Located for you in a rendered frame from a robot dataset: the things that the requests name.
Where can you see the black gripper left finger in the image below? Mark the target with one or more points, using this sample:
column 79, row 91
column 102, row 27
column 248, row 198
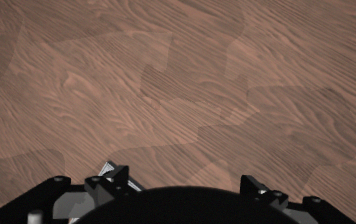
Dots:
column 55, row 200

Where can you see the grey perforated base plate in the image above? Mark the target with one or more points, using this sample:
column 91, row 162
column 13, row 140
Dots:
column 110, row 166

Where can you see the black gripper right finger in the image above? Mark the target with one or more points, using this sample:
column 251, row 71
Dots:
column 313, row 210

